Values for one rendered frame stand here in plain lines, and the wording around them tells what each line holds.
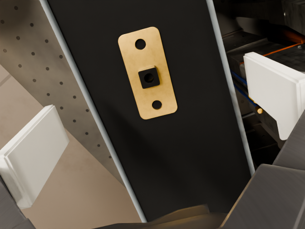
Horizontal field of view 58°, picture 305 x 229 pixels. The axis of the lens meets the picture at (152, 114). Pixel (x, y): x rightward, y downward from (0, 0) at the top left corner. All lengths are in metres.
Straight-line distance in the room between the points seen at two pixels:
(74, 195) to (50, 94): 1.14
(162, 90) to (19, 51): 0.58
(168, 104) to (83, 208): 1.66
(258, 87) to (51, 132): 0.13
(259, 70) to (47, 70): 0.67
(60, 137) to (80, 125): 0.62
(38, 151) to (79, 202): 1.72
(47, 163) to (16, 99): 1.49
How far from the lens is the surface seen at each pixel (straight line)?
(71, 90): 0.78
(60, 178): 1.80
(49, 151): 0.18
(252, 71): 0.18
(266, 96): 0.17
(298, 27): 0.41
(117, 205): 1.85
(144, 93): 0.27
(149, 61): 0.26
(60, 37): 0.26
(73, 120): 0.81
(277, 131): 0.38
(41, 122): 0.18
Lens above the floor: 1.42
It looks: 69 degrees down
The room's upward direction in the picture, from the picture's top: 178 degrees clockwise
